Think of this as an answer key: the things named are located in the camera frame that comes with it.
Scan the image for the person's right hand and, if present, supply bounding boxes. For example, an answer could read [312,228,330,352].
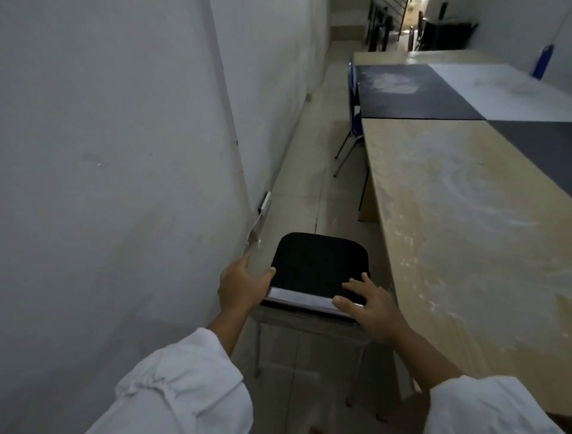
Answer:
[332,272,408,345]

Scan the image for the person's left hand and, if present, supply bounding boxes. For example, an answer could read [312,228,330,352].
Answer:
[217,253,276,314]

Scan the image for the black seat metal chair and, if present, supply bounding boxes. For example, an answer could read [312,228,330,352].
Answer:
[250,232,403,423]

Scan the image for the person's left forearm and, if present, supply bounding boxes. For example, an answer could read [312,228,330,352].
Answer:
[85,308,254,434]

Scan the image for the person's right forearm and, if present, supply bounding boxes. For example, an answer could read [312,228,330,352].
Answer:
[392,325,566,434]

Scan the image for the plywood table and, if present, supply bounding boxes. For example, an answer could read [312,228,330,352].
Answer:
[357,118,572,416]

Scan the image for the blue chair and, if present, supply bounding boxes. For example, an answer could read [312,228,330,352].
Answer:
[333,60,366,179]

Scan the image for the black table board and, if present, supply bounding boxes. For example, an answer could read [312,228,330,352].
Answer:
[355,64,486,120]

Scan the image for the dark grey table board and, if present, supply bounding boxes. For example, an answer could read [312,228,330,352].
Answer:
[487,120,572,197]

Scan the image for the white table board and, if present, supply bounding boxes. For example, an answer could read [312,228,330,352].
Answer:
[428,63,572,123]

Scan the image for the black cabinet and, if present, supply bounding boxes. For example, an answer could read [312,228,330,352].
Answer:
[415,2,480,51]

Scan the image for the black stair railing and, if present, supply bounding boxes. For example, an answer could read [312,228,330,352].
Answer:
[366,0,410,52]

